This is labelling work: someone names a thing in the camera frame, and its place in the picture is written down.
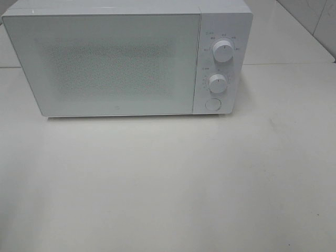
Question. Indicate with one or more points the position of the round door release button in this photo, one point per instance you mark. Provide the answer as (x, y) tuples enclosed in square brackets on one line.
[(213, 104)]

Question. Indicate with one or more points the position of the white timer knob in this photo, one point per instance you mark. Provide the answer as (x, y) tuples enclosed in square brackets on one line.
[(217, 83)]

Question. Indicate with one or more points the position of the white microwave door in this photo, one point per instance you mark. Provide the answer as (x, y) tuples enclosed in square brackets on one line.
[(105, 65)]

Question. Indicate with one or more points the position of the upper white power knob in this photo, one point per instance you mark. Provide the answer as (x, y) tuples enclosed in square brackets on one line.
[(223, 50)]

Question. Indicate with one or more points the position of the white microwave oven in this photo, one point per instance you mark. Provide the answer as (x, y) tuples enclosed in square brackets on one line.
[(218, 19)]

